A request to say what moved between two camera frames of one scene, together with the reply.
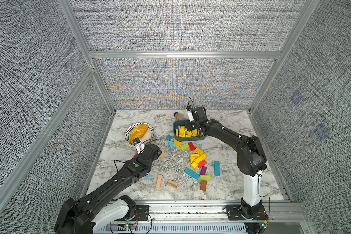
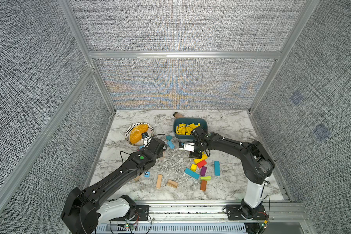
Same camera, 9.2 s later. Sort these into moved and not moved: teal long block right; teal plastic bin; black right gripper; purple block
Moved: black right gripper
Not moved: teal plastic bin; purple block; teal long block right
